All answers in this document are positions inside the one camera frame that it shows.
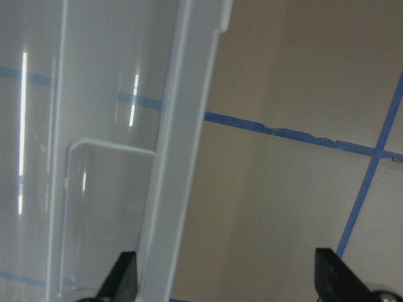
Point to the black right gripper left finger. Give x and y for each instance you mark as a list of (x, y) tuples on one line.
[(121, 283)]

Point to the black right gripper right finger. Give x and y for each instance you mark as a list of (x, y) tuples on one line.
[(334, 281)]

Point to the clear plastic box lid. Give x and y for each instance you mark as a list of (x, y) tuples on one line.
[(102, 108)]

